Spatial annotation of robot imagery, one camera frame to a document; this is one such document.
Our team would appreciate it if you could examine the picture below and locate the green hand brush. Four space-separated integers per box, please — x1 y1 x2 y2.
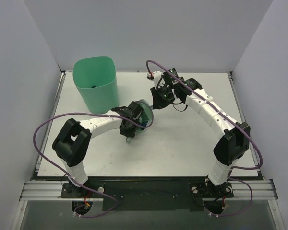
136 99 154 127

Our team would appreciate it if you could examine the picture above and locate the green plastic dustpan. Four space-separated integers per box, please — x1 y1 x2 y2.
125 126 145 143

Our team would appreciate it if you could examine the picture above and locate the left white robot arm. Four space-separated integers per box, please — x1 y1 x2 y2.
52 101 148 197

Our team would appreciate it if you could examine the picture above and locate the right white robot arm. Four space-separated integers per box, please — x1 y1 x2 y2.
147 71 251 196

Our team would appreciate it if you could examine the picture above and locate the green plastic waste bin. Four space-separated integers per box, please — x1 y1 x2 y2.
72 56 119 114

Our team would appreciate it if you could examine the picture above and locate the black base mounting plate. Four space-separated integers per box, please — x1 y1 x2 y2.
61 177 233 214

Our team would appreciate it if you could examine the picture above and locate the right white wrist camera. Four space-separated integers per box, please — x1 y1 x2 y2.
147 71 165 89

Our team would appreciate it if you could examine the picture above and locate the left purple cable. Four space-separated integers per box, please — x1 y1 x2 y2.
32 112 140 219

